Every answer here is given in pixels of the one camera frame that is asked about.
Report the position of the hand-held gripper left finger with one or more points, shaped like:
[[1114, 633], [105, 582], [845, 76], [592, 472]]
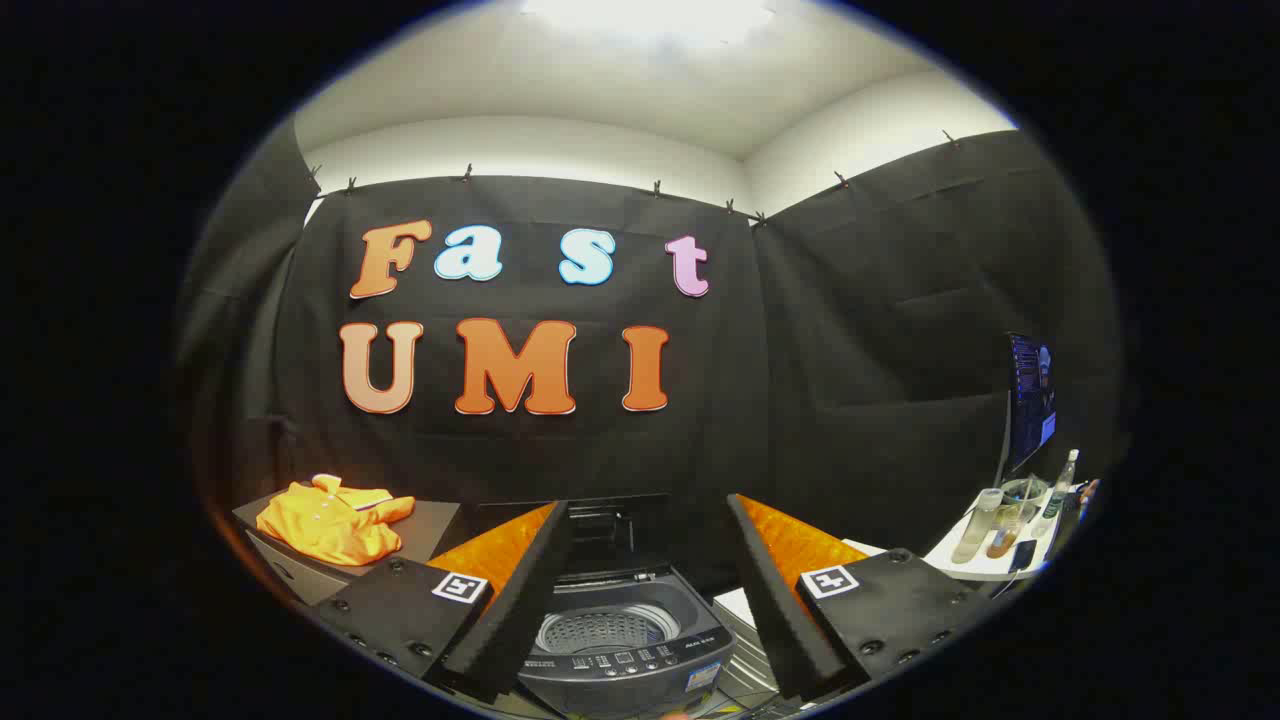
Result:
[[520, 600]]

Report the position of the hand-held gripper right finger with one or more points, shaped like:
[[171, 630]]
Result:
[[775, 600]]

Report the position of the dark grey washing machine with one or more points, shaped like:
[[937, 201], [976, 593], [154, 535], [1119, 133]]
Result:
[[625, 665]]

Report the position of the orange button shirt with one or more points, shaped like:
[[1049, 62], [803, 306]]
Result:
[[325, 525]]

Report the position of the grey box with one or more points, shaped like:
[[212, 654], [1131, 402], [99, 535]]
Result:
[[425, 525]]

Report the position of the amber liquid bottle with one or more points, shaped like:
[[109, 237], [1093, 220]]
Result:
[[1003, 535]]

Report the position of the black phone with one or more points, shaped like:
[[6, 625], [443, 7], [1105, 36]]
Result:
[[1023, 555]]

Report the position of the clear measuring cup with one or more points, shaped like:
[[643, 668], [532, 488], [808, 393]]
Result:
[[1022, 495]]

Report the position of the black backdrop cloth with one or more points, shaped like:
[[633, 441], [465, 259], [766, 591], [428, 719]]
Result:
[[850, 330]]

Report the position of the computer monitor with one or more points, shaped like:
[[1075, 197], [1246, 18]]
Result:
[[1028, 400]]

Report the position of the row of backdrop clips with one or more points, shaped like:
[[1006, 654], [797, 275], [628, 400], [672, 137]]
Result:
[[467, 173]]

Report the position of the large ceiling light panel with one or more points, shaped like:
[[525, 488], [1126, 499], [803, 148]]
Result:
[[650, 15]]

